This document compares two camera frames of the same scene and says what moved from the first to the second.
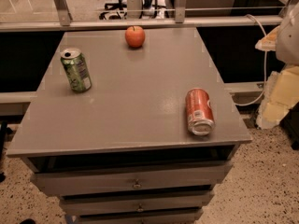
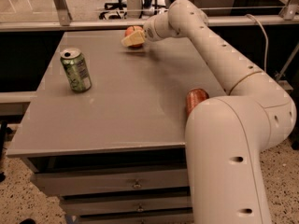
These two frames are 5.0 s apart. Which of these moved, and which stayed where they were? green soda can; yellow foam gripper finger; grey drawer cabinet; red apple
Moved: yellow foam gripper finger
Stayed: green soda can; red apple; grey drawer cabinet
